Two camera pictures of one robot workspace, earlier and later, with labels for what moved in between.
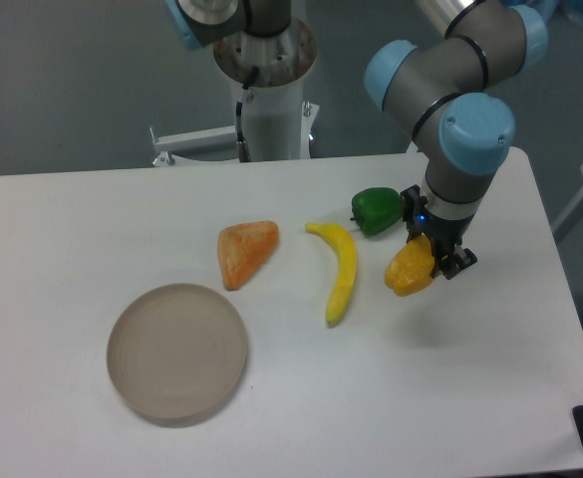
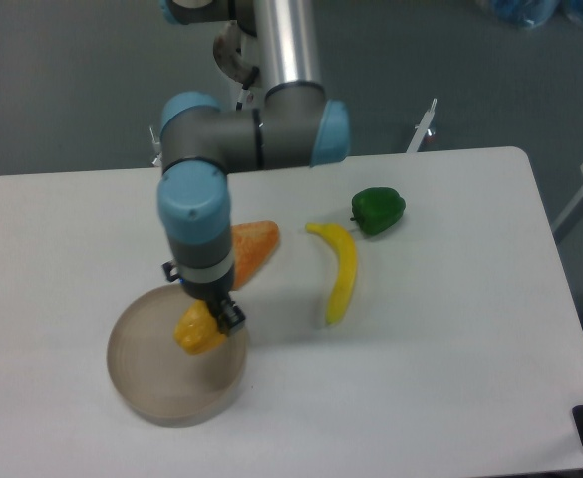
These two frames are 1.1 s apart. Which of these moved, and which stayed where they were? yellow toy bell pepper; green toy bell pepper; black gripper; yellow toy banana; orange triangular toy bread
Moved: black gripper; yellow toy bell pepper
Stayed: green toy bell pepper; orange triangular toy bread; yellow toy banana
